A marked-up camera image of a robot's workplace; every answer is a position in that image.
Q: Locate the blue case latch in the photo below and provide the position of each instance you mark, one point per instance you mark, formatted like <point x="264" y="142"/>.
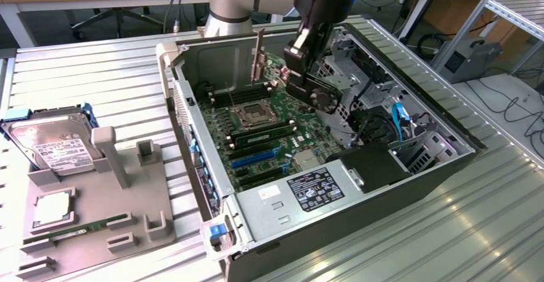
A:
<point x="217" y="231"/>

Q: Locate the open dark PC case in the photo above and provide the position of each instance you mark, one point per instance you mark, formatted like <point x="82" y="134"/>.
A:
<point x="425" y="199"/>

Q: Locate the thin socket locking lever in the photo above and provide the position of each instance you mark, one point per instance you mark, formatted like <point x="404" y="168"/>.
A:
<point x="230" y="97"/>

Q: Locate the silver perforated disk bay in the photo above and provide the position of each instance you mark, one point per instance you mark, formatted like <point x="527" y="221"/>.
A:
<point x="425" y="158"/>

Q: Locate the graphics card with black fan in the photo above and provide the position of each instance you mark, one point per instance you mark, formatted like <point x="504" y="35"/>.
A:
<point x="322" y="99"/>

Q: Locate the grey parts rack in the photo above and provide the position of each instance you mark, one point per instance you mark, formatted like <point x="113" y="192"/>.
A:
<point x="98" y="205"/>

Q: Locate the blue disk bracket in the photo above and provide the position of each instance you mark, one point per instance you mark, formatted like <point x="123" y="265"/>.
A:
<point x="15" y="115"/>

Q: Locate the green motherboard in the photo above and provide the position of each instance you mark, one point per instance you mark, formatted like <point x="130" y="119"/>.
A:
<point x="293" y="126"/>

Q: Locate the black long expansion slot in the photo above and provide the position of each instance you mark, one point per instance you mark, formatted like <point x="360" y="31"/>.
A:
<point x="257" y="184"/>
<point x="250" y="152"/>
<point x="261" y="175"/>

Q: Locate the silver hard disk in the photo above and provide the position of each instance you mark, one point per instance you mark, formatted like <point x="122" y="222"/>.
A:
<point x="55" y="148"/>

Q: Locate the black office chair base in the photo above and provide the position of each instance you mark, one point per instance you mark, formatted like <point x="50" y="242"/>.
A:
<point x="117" y="14"/>

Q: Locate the silver CPU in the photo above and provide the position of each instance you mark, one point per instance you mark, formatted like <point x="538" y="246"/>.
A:
<point x="52" y="208"/>

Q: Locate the metal CPU socket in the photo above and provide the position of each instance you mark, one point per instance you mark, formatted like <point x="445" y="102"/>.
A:
<point x="254" y="116"/>

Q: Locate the silver power supply unit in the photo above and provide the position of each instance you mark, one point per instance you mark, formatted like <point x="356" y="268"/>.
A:
<point x="272" y="218"/>

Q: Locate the silver drive cage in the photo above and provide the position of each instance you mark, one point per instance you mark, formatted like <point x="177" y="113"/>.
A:
<point x="340" y="68"/>

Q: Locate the green RAM stick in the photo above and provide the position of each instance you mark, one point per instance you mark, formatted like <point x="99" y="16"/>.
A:
<point x="260" y="138"/>
<point x="73" y="229"/>

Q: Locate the black short expansion slot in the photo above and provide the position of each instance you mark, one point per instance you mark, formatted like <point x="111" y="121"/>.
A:
<point x="242" y="172"/>

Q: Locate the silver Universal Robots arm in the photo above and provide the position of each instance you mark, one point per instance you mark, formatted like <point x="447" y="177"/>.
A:
<point x="229" y="5"/>

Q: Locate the silver chipset heatsink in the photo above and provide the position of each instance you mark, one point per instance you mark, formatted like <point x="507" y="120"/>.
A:
<point x="306" y="160"/>

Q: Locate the blue expansion slot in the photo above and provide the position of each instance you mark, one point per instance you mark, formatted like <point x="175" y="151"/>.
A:
<point x="254" y="158"/>

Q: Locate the black plastic shroud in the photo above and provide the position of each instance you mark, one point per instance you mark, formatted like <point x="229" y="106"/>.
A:
<point x="375" y="167"/>

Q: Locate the aluminium profile frame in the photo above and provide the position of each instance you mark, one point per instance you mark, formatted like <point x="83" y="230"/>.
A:
<point x="510" y="9"/>

